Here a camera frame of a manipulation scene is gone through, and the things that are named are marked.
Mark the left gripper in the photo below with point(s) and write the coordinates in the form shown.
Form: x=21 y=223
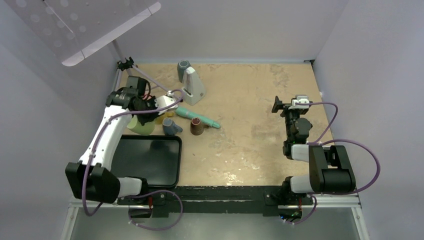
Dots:
x=143 y=120

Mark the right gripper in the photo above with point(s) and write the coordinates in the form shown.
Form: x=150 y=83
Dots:
x=278 y=105

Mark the green mug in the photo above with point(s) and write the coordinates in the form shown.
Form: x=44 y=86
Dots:
x=136 y=127

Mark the blue-grey mug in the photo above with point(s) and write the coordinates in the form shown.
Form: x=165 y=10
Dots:
x=170 y=128

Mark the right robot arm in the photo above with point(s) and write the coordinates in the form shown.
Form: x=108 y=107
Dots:
x=329 y=167

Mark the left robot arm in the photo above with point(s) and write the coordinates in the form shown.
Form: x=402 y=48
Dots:
x=90 y=178

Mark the yellow mug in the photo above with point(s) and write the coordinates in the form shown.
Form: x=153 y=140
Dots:
x=168 y=114

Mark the brown mug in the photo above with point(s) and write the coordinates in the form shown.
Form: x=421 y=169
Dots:
x=196 y=126

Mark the tripod stand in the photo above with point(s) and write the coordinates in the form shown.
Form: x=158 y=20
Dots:
x=121 y=57

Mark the teal toy microphone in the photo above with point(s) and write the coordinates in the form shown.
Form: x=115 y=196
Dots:
x=185 y=113

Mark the white metronome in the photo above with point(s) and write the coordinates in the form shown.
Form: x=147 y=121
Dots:
x=193 y=88

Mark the dark teal cup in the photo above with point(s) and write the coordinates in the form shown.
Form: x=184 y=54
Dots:
x=181 y=67

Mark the black tray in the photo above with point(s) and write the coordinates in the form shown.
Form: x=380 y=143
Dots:
x=156 y=158

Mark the perforated light panel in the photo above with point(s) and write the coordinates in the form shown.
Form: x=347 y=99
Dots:
x=76 y=29

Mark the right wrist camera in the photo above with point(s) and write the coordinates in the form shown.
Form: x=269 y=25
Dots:
x=300 y=102

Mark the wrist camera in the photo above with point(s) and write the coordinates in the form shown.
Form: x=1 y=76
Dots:
x=300 y=102
x=167 y=102

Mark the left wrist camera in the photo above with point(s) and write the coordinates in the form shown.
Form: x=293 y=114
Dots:
x=167 y=102

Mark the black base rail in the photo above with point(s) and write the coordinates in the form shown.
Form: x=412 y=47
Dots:
x=217 y=200

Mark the aluminium frame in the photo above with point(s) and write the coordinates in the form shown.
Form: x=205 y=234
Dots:
x=331 y=218

